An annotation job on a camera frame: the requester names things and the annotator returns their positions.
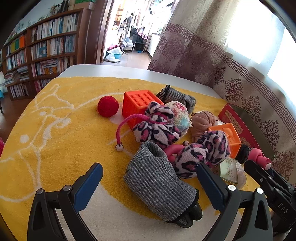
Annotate red knitted ball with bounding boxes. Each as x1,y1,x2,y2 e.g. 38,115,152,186
97,95,119,117

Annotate red tin container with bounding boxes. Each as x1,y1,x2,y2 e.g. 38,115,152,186
218,103,275,160

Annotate grey ribbed sock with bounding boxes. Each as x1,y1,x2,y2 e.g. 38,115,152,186
124,141,203,229

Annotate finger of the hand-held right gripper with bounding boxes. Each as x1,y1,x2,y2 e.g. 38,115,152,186
243,160,278,197

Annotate dark grey sock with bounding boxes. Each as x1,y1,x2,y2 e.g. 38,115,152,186
156,85,197,114

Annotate red-orange rubber cube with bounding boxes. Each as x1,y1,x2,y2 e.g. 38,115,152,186
122,90,165,129

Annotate chair with dark clothes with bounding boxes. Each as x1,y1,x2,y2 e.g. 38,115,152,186
128,25,148,52

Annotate yellow patterned towel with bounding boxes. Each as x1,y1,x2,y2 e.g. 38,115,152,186
0,76,273,241

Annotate clear plastic bag ball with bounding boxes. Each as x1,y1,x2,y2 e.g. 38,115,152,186
235,162,247,189

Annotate leopard print pink cloth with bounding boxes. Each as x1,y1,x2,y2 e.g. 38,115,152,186
115,101,182,152

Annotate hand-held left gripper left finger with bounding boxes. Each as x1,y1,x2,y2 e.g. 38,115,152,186
27,163,104,241

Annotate rows of books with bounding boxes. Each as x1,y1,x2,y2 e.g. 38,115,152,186
3,14,79,98

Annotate brown knotted cloth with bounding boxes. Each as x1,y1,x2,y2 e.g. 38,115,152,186
190,111,219,143

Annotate black pompom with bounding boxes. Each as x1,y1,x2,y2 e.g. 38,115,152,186
236,144,250,165

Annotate white green carton box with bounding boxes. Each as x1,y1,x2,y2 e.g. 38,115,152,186
220,158,238,184

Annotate wooden door frame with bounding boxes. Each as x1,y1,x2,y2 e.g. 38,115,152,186
92,0,115,65

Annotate patterned beige curtain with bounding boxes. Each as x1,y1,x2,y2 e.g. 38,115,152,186
148,0,296,186

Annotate pink dumbbell toy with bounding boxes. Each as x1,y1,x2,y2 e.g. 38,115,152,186
248,148,272,171

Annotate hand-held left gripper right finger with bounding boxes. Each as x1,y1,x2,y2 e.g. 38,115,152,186
196,162,274,241

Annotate leopard print plush toy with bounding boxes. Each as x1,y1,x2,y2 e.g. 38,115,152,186
166,130,231,179

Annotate light orange rubber cube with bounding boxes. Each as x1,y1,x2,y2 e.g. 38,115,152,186
208,123,242,159

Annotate wooden bookshelf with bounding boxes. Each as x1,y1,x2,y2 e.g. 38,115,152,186
0,8,93,101

